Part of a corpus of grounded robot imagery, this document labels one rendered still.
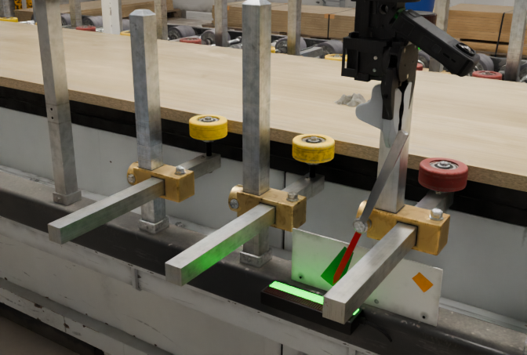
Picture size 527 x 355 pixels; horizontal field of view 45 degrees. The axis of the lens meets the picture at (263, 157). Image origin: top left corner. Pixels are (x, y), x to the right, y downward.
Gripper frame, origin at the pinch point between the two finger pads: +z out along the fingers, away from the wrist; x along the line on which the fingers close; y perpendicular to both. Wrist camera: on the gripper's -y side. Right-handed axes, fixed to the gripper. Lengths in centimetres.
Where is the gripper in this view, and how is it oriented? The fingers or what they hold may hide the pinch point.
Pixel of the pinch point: (395, 139)
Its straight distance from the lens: 89.0
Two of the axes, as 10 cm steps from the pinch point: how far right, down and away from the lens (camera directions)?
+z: -0.1, 9.4, 3.4
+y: -8.5, -1.9, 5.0
